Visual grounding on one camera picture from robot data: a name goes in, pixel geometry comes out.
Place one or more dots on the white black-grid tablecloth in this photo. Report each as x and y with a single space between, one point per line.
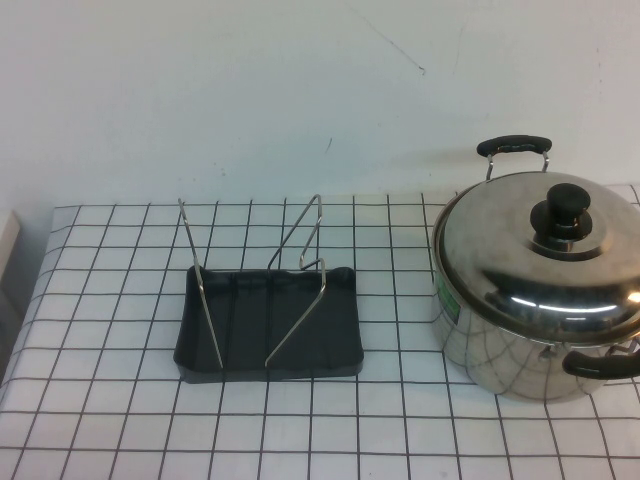
400 425

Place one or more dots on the white side board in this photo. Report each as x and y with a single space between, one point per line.
9 235

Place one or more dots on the stainless steel lid black knob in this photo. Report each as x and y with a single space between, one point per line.
500 250

